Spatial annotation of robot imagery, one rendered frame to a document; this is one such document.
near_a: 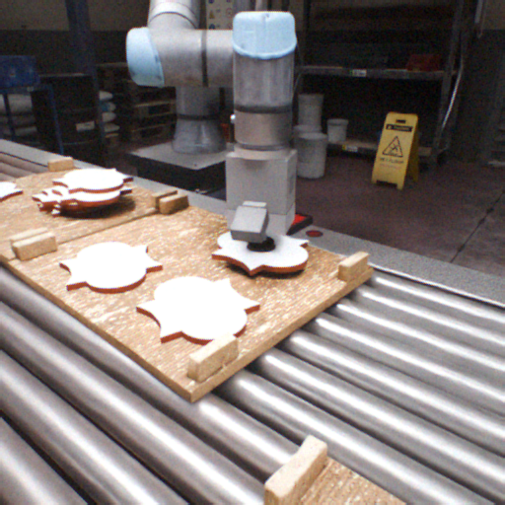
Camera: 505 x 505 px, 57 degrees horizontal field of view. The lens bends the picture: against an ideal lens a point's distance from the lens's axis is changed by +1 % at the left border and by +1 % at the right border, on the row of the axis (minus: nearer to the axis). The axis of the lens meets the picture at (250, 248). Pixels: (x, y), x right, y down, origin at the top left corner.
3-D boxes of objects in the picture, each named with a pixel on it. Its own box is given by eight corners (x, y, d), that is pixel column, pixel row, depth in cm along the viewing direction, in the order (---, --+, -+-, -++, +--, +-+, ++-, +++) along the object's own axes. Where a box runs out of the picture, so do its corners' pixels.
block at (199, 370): (229, 349, 50) (228, 328, 49) (242, 356, 49) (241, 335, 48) (185, 377, 46) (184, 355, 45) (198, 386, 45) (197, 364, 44)
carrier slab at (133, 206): (75, 172, 119) (74, 166, 118) (184, 207, 95) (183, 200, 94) (-83, 207, 95) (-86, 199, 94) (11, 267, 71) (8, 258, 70)
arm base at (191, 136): (195, 138, 141) (193, 105, 137) (236, 146, 134) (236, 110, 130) (161, 148, 130) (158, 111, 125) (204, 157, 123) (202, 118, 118)
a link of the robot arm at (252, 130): (285, 114, 56) (221, 111, 58) (283, 153, 58) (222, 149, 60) (297, 106, 62) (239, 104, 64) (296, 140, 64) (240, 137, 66)
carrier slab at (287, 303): (188, 210, 93) (187, 203, 92) (373, 276, 68) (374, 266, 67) (9, 271, 70) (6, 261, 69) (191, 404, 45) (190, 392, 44)
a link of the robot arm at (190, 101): (179, 108, 133) (176, 55, 127) (225, 108, 133) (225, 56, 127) (174, 115, 122) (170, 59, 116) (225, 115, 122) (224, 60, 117)
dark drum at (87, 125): (82, 158, 507) (68, 70, 469) (118, 166, 475) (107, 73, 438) (31, 170, 463) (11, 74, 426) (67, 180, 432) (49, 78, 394)
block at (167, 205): (183, 204, 92) (182, 191, 91) (189, 207, 91) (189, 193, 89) (159, 212, 88) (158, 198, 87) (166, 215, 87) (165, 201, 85)
